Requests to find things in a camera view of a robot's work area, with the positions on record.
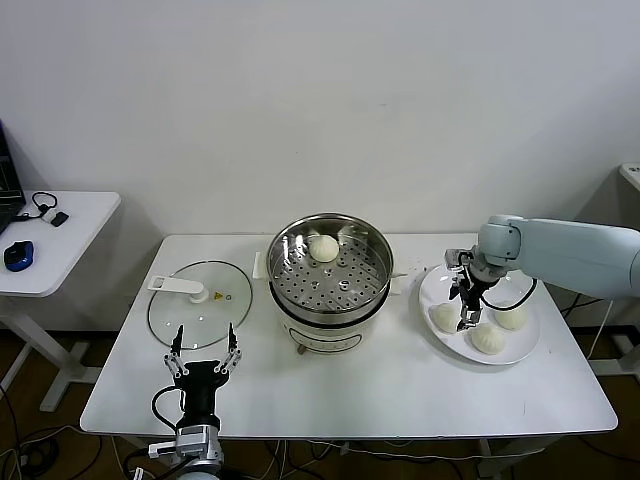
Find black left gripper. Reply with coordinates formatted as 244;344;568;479
162;322;244;426

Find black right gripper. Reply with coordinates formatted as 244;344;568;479
448;264;494;334

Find white steamed baozi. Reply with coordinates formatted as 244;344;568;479
307;234;341;264
493;302;529;331
469;322;506;355
431;302;461;335

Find stainless steel steamer basket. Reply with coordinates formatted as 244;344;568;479
266;213;395;326

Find white round plate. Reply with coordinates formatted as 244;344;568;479
418;260;542;366

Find large white table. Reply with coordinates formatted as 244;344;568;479
79;233;619;480

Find small white side table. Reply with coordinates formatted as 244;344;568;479
0;191;123;414

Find blue computer mouse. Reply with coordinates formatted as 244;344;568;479
3;240;36;273

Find black laptop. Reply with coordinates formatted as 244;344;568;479
0;119;27;236

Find glass lid with white handle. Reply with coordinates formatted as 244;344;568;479
147;259;254;350

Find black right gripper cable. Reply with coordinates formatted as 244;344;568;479
481;277;539;312

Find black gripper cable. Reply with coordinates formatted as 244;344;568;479
481;277;539;312
151;387;185;432

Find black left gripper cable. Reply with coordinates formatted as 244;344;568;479
151;387;185;432

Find black power cable with plug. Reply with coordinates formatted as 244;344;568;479
559;292;614;319

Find white cable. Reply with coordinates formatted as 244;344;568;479
587;298;614;361

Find black floor cable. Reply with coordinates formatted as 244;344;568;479
0;384;104;480

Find thin black looped cable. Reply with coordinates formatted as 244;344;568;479
14;192;60;222

